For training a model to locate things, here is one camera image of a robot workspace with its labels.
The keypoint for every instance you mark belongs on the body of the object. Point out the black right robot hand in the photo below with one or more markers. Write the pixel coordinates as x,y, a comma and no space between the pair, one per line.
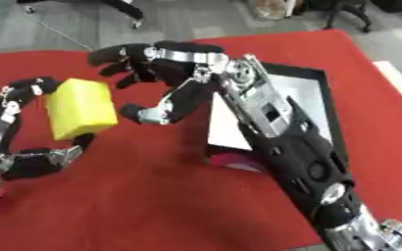
173,76

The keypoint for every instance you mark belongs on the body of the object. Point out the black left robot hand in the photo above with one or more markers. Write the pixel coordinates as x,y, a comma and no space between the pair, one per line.
24,161

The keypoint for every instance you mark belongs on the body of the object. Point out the yellow rectangular block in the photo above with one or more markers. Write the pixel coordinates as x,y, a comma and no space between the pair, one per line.
81,108

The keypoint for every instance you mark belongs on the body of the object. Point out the black office chair base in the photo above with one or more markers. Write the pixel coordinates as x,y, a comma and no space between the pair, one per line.
104,8

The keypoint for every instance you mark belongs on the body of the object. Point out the tan cardboard box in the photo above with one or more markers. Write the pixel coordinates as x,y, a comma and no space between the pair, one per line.
273,8

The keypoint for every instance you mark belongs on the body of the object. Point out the silver and black right robot arm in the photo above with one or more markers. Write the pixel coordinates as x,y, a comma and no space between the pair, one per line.
301,157

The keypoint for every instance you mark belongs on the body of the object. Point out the black chair legs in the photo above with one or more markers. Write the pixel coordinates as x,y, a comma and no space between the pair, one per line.
350,11

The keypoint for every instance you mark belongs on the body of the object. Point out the black box with white inside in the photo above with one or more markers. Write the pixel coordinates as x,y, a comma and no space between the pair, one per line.
301,108

